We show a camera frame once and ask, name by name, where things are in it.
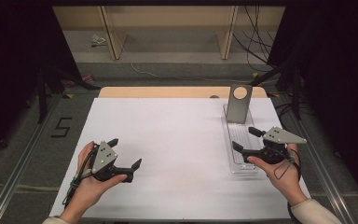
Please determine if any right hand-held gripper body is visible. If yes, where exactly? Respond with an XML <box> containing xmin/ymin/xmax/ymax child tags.
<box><xmin>251</xmin><ymin>125</ymin><xmax>308</xmax><ymax>165</ymax></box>

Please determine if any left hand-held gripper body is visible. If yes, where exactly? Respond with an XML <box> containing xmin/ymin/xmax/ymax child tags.
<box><xmin>90</xmin><ymin>140</ymin><xmax>122</xmax><ymax>183</ymax></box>

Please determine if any clear plastic tray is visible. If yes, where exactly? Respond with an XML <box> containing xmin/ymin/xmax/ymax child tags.
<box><xmin>222</xmin><ymin>104</ymin><xmax>264</xmax><ymax>175</ymax></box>

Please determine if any grey lid with round window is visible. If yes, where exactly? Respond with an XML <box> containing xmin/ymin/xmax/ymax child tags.
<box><xmin>225</xmin><ymin>83</ymin><xmax>254</xmax><ymax>125</ymax></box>

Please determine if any person's left hand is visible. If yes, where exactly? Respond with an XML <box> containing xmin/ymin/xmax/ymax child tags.
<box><xmin>69</xmin><ymin>140</ymin><xmax>129</xmax><ymax>212</ymax></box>

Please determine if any person's right hand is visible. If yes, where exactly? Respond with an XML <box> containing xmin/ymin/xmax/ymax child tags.
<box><xmin>246</xmin><ymin>143</ymin><xmax>310</xmax><ymax>207</ymax></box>

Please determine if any black tripod stand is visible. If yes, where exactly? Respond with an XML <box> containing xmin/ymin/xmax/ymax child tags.
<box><xmin>36</xmin><ymin>66</ymin><xmax>101</xmax><ymax>124</ymax></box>
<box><xmin>248</xmin><ymin>62</ymin><xmax>303</xmax><ymax>121</ymax></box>

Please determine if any white table sheet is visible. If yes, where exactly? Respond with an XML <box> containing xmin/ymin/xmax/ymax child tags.
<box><xmin>48</xmin><ymin>97</ymin><xmax>312</xmax><ymax>220</ymax></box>

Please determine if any pink floor item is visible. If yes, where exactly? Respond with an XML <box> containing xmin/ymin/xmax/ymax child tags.
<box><xmin>68</xmin><ymin>74</ymin><xmax>94</xmax><ymax>88</ymax></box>

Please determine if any black curtain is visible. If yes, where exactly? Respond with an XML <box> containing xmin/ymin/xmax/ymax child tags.
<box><xmin>0</xmin><ymin>0</ymin><xmax>83</xmax><ymax>162</ymax></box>
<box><xmin>268</xmin><ymin>0</ymin><xmax>358</xmax><ymax>213</ymax></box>

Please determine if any crumpled white paper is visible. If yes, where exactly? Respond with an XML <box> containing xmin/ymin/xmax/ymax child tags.
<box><xmin>90</xmin><ymin>34</ymin><xmax>108</xmax><ymax>48</ymax></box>

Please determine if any beige wooden desk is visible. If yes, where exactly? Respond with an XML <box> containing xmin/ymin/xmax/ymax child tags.
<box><xmin>51</xmin><ymin>5</ymin><xmax>286</xmax><ymax>62</ymax></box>

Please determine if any right hand-held gripper cable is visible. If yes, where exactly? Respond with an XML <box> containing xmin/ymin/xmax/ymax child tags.
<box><xmin>273</xmin><ymin>148</ymin><xmax>303</xmax><ymax>181</ymax></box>

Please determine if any hand-held gripper cable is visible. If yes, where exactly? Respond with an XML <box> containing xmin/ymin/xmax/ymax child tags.
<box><xmin>62</xmin><ymin>148</ymin><xmax>99</xmax><ymax>208</ymax></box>
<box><xmin>273</xmin><ymin>148</ymin><xmax>303</xmax><ymax>181</ymax></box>

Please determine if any left hand-held gripper cable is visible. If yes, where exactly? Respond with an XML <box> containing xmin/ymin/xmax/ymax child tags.
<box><xmin>62</xmin><ymin>148</ymin><xmax>99</xmax><ymax>208</ymax></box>

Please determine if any aluminium floor rail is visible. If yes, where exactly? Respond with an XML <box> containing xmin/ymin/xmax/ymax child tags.
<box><xmin>283</xmin><ymin>106</ymin><xmax>355</xmax><ymax>224</ymax></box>
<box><xmin>0</xmin><ymin>92</ymin><xmax>64</xmax><ymax>224</ymax></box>

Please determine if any white floor cable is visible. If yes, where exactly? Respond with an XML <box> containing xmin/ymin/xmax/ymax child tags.
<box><xmin>130</xmin><ymin>62</ymin><xmax>253</xmax><ymax>84</ymax></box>

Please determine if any bundle of black cables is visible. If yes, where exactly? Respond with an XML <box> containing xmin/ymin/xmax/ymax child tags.
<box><xmin>232</xmin><ymin>5</ymin><xmax>278</xmax><ymax>68</ymax></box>

